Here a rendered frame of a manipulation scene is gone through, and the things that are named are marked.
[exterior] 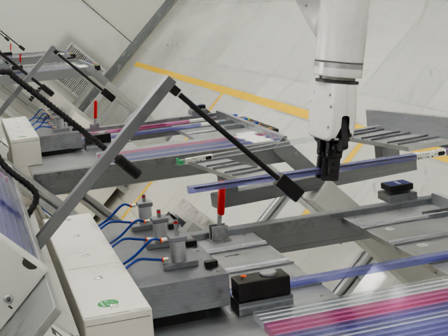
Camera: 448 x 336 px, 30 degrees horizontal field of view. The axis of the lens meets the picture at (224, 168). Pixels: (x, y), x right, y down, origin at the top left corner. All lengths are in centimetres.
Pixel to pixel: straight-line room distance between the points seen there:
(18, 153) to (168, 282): 132
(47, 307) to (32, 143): 162
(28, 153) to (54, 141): 16
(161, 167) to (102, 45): 670
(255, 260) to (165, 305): 28
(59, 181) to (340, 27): 105
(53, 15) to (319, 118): 750
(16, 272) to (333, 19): 76
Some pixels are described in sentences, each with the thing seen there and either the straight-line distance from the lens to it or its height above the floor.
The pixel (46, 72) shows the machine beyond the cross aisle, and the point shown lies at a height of 94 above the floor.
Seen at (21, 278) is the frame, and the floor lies 141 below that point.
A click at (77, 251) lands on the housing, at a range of 124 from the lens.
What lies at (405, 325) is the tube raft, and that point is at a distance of 108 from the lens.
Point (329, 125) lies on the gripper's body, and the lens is 142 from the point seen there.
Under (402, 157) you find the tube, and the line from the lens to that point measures 153.
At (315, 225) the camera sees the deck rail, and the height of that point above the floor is 89.
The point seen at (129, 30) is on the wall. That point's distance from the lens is 897.
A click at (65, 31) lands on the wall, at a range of 887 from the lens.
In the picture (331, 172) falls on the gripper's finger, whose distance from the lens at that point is 146.
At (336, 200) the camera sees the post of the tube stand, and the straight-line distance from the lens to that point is 183.
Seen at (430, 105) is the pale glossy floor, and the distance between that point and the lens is 350.
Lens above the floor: 161
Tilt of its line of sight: 20 degrees down
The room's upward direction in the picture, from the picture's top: 50 degrees counter-clockwise
